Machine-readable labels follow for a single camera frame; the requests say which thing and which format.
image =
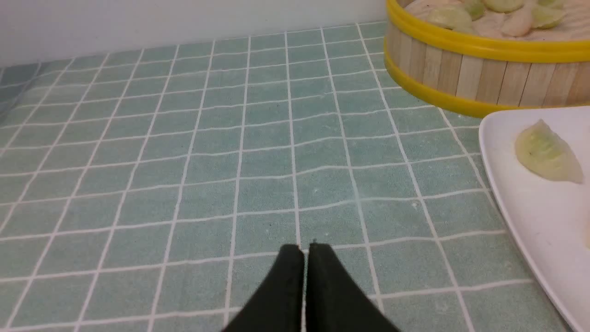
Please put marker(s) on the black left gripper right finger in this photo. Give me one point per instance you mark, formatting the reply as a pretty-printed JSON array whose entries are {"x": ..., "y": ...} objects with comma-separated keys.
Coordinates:
[{"x": 334, "y": 302}]

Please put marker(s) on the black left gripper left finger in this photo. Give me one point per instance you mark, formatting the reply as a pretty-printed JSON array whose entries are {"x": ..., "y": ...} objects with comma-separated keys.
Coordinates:
[{"x": 276, "y": 305}]

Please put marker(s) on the white square plate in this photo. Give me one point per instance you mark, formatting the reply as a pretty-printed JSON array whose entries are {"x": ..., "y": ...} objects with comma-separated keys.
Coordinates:
[{"x": 549, "y": 221}]

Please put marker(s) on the green dumpling on plate left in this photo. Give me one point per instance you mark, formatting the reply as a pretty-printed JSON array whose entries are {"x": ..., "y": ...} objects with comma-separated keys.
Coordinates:
[{"x": 544, "y": 153}]

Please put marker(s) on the green checkered tablecloth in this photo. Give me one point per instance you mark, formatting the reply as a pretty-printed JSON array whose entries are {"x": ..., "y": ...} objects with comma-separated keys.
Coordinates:
[{"x": 150, "y": 190}]

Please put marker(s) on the bamboo steamer basket yellow rim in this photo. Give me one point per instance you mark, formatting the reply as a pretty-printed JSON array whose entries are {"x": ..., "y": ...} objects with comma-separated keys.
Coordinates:
[{"x": 474, "y": 75}]

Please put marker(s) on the green dumpling in steamer left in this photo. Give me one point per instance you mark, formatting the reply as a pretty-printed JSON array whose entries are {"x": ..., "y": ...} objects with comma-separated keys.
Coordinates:
[{"x": 454, "y": 18}]

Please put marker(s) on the green dumpling in steamer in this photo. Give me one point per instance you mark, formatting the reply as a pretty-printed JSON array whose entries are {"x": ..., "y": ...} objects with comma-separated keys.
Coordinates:
[
  {"x": 475, "y": 8},
  {"x": 544, "y": 17},
  {"x": 454, "y": 18},
  {"x": 503, "y": 6}
]

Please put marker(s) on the green dumpling in steamer middle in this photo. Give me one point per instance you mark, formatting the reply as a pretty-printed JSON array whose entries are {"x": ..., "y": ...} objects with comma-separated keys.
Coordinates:
[{"x": 475, "y": 8}]

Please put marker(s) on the white dumpling in steamer centre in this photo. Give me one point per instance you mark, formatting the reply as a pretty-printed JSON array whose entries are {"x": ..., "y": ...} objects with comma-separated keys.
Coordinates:
[{"x": 519, "y": 23}]

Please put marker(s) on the green dumpling in steamer back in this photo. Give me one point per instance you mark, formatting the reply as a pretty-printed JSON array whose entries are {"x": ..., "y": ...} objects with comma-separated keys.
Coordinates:
[{"x": 503, "y": 6}]

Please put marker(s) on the green dumpling in steamer right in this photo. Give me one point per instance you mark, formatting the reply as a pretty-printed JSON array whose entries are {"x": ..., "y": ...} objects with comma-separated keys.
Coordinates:
[{"x": 544, "y": 17}]

